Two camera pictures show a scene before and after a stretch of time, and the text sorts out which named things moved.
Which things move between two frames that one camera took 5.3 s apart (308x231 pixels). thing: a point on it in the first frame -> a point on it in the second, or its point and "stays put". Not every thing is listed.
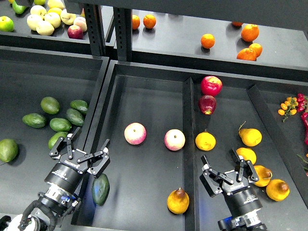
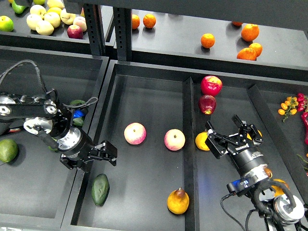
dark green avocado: (100, 187) stays put
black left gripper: (67, 174) -> (75, 142)
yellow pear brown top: (178, 201) stays put
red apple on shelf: (75, 32) stays put
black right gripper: (240, 197) -> (246, 154)
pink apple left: (134, 133) stays put
